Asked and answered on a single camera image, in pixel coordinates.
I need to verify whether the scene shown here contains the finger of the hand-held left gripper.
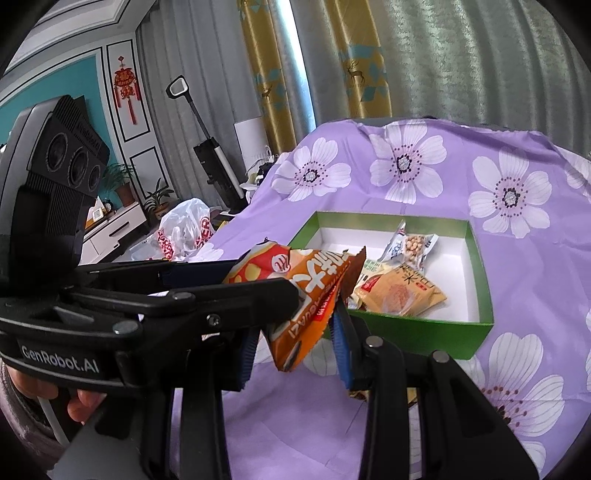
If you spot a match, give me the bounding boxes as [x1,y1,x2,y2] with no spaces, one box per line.
[76,258,245,289]
[69,278,303,386]

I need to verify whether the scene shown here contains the purple floral cloth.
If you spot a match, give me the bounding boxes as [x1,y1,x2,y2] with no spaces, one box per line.
[168,117,591,480]

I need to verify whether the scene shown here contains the grey curtain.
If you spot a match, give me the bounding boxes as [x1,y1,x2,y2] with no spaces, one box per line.
[136,0,264,213]
[288,0,583,134]

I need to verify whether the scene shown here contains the tan orange snack packet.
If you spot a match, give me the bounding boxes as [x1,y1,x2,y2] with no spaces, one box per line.
[353,264,448,318]

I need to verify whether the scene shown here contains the white low cabinet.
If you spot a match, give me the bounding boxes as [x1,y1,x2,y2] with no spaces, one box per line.
[81,200,151,264]

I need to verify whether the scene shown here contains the green and white snack packet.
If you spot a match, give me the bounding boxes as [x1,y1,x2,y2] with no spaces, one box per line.
[358,258,393,296]

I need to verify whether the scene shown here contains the white box appliance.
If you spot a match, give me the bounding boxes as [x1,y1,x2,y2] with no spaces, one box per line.
[233,117,271,181]

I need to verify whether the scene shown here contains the black upright vacuum cleaner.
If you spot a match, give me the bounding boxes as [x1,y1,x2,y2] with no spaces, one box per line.
[165,76,247,214]

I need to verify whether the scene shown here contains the orange chips snack packet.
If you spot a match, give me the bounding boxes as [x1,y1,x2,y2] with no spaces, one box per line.
[222,242,368,374]

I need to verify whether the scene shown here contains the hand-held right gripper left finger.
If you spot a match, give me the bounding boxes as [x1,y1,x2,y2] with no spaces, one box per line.
[139,323,262,480]

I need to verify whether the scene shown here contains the white peanut snack packet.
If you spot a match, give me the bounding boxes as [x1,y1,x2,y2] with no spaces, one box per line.
[379,220,439,271]

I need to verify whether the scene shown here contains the person's left hand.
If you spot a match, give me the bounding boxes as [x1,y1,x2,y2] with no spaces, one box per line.
[65,387,108,426]

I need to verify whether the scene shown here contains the red knot wall ornament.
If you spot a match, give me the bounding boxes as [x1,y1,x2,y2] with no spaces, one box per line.
[113,55,141,125]

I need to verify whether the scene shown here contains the white plastic bag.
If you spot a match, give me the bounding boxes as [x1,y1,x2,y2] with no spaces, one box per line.
[157,198,213,261]

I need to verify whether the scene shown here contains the green cardboard box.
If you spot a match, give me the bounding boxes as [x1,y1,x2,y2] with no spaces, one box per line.
[286,211,495,361]

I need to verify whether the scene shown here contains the potted plant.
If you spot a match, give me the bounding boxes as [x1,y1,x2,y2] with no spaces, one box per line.
[142,178,175,221]
[104,162,139,208]

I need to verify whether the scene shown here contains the yellow patterned curtain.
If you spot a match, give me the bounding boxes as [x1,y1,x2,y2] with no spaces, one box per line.
[323,0,393,121]
[238,0,298,155]

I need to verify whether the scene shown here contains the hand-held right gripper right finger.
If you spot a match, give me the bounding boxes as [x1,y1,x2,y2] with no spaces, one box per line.
[332,301,540,480]

